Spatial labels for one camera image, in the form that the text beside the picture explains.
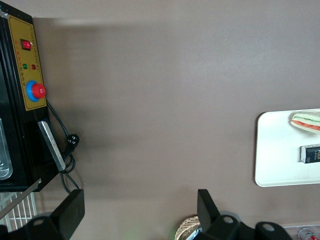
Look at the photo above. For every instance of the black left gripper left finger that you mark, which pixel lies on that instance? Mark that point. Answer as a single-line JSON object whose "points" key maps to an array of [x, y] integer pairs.
{"points": [[72, 210]]}

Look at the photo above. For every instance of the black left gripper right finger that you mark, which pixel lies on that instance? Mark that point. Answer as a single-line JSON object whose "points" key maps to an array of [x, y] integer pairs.
{"points": [[206, 210]]}

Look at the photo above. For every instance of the beige plastic tray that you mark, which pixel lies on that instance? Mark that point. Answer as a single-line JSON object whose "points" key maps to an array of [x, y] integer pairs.
{"points": [[280, 150]]}

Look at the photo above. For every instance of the light oval wicker basket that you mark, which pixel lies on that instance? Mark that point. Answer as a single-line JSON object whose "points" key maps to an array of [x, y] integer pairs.
{"points": [[187, 225]]}

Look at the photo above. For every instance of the clear plastic container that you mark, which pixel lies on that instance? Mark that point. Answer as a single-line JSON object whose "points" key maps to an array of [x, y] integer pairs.
{"points": [[5, 155]]}

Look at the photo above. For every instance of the black machine with yellow panel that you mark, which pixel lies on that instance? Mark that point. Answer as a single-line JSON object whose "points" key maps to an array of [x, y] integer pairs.
{"points": [[20, 125]]}

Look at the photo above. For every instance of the small black snack box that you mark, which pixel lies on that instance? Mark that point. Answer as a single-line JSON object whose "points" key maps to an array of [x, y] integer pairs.
{"points": [[311, 153]]}

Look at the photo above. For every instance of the wrapped triangle sandwich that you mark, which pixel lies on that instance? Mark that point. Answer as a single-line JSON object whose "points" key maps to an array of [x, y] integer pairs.
{"points": [[306, 122]]}

